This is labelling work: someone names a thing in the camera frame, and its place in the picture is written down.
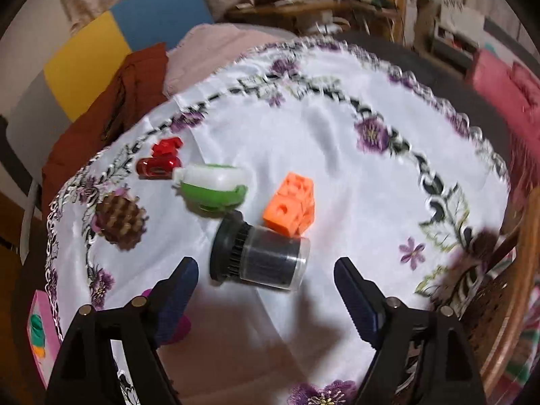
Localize green white dispenser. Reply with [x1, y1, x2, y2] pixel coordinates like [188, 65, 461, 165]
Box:
[172, 165, 250, 212]

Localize white floral embroidered tablecloth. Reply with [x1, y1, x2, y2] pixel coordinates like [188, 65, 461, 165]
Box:
[46, 38, 510, 404]

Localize red lipstick tube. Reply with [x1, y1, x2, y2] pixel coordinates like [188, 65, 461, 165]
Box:
[135, 156, 181, 179]

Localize teal plastic spool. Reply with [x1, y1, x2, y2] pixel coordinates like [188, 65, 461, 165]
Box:
[29, 314, 46, 347]

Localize red puzzle piece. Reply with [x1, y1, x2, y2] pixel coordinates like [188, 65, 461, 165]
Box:
[152, 136, 183, 157]

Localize rust red jacket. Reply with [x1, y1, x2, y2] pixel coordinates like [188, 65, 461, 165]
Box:
[41, 43, 168, 216]

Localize orange plastic comb piece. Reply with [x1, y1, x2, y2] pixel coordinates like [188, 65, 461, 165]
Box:
[32, 346, 46, 359]

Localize black clear cylinder jar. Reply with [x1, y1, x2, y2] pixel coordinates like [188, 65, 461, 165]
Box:
[210, 210, 310, 291]

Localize wooden side table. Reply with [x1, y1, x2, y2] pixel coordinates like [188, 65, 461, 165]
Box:
[225, 0, 406, 44]

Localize orange linked cubes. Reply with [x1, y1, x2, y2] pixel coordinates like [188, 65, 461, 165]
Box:
[263, 172, 315, 238]

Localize grey yellow blue chair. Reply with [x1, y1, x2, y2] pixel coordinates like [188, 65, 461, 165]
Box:
[0, 0, 215, 263]

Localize pink quilted blanket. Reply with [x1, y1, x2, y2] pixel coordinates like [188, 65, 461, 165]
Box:
[163, 23, 297, 97]

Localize pink shallow box tray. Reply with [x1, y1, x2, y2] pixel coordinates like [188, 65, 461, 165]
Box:
[27, 290, 60, 388]

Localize magenta funnel cup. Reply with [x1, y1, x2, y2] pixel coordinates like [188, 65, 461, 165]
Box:
[142, 287, 191, 347]

